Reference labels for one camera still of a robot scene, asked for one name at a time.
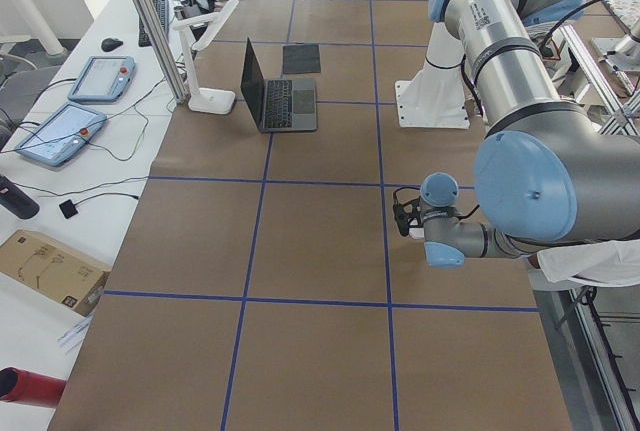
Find white desk lamp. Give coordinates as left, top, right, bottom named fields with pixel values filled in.
left=172, top=0, right=240, bottom=114

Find far blue teach pendant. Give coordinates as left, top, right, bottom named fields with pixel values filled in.
left=67, top=56, right=136, bottom=103

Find white computer mouse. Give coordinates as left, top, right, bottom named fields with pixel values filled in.
left=409, top=228, right=425, bottom=241

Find blue teach pendant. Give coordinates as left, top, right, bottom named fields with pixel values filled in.
left=67, top=56, right=136, bottom=103
left=14, top=102, right=107, bottom=167

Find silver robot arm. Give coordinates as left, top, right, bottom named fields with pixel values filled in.
left=420, top=0, right=639, bottom=267

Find black keyboard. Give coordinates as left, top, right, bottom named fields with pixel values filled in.
left=137, top=0, right=171, bottom=48

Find grey laptop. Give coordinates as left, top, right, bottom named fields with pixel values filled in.
left=241, top=38, right=318, bottom=133

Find black mouse pad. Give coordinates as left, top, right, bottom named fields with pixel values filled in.
left=282, top=44, right=321, bottom=75

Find person in white shirt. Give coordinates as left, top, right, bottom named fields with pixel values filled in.
left=526, top=240, right=639, bottom=291

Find black computer mouse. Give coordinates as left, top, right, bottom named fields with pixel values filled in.
left=101, top=38, right=123, bottom=53

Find small black square device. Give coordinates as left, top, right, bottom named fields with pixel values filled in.
left=59, top=199, right=78, bottom=219

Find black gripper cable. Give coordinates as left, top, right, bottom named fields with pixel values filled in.
left=392, top=185, right=482, bottom=225

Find near blue teach pendant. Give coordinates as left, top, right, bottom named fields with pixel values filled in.
left=14, top=102, right=107, bottom=167

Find aluminium frame post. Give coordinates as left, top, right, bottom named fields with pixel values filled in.
left=133, top=0, right=187, bottom=104

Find brown cardboard box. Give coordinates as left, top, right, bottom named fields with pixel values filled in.
left=1, top=230, right=111, bottom=317

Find black water bottle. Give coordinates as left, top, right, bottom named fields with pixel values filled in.
left=0, top=175, right=40, bottom=220

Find red cylinder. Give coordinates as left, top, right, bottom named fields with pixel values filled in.
left=1, top=367, right=67, bottom=408

